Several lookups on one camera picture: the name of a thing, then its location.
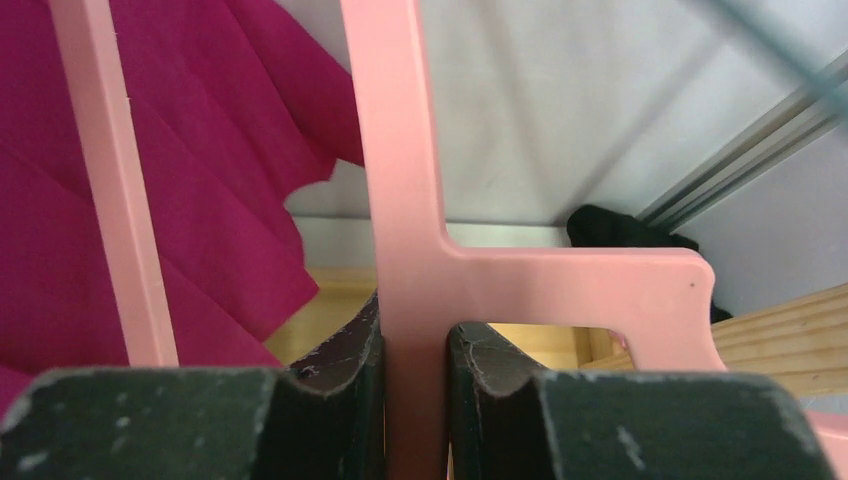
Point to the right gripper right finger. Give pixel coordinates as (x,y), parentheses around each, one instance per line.
(513,418)

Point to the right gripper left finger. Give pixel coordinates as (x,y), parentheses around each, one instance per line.
(319,418)

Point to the pink plastic hanger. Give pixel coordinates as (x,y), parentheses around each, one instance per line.
(657,299)

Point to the blue-grey plastic hanger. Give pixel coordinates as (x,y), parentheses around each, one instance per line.
(740,18)

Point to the magenta skirt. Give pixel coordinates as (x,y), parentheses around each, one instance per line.
(235,106)

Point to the black floral garment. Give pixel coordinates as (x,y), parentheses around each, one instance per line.
(591,226)

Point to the wooden clothes rack frame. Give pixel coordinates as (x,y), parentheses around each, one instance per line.
(802,344)

